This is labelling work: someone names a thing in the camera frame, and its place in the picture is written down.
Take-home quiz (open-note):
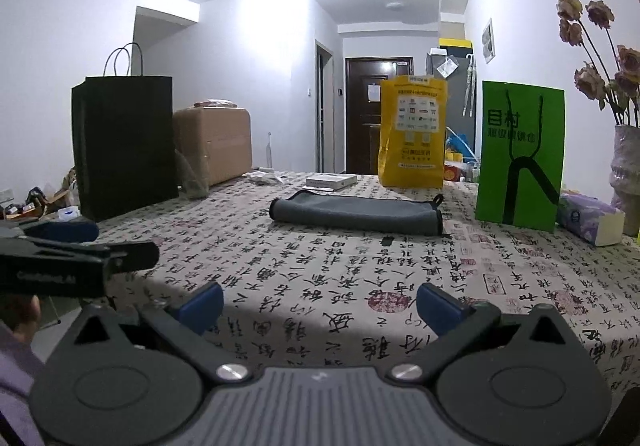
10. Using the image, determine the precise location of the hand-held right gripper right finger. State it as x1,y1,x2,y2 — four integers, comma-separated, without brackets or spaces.
387,283,572,383

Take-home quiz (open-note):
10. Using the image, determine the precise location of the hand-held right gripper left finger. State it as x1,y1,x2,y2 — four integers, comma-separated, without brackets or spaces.
74,282,252,385

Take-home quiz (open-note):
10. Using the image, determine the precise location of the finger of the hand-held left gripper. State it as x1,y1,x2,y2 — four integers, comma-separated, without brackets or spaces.
0,220,100,244
102,241,160,273

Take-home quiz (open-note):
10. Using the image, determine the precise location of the grey fabric pouch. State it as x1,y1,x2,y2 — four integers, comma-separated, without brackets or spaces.
269,190,445,237

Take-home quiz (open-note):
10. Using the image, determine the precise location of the person's left forearm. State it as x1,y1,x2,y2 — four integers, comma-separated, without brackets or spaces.
0,323,48,446

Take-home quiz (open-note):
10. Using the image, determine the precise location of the person's left hand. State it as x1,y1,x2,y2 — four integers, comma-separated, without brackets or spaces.
0,295,42,343

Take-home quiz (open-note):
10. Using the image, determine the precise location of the clear plastic cup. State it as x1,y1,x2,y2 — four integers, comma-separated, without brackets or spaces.
175,150,211,200

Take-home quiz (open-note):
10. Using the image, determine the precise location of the black paper bag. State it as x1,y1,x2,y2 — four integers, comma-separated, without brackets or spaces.
71,42,180,222

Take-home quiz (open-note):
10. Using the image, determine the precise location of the calligraphy printed tablecloth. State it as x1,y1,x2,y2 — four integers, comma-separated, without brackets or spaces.
92,171,640,409

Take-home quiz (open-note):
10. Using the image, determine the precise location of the brown cardboard box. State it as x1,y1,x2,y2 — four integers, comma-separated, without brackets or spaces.
173,99,253,187

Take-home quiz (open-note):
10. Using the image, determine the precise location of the crumpled white paper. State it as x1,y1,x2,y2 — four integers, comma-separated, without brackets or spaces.
243,167,285,185

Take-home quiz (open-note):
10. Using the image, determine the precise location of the flat white box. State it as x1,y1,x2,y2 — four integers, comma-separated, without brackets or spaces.
305,173,358,190

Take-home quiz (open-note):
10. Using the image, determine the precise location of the green paper bag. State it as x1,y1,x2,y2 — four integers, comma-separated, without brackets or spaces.
475,80,566,233

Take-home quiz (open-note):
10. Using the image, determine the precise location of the yellow printed bag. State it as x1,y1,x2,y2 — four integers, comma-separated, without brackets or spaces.
377,74,448,188

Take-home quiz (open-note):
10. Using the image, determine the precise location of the purple tissue pack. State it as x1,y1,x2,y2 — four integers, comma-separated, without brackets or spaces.
556,192,626,247

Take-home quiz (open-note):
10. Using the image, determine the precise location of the dark wooden door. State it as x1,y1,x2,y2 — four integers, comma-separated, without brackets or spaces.
345,57,415,175

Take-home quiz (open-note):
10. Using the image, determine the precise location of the grey refrigerator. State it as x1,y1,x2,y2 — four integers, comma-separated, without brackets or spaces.
426,46,476,162

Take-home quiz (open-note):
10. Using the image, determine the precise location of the silver wrapped vase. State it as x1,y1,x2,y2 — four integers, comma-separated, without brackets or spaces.
608,124,640,237

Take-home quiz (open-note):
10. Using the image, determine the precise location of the dried rose bouquet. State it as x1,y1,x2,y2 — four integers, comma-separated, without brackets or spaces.
556,0,640,127

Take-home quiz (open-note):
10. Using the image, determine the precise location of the wall picture frame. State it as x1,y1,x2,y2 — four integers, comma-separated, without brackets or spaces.
481,18,496,63

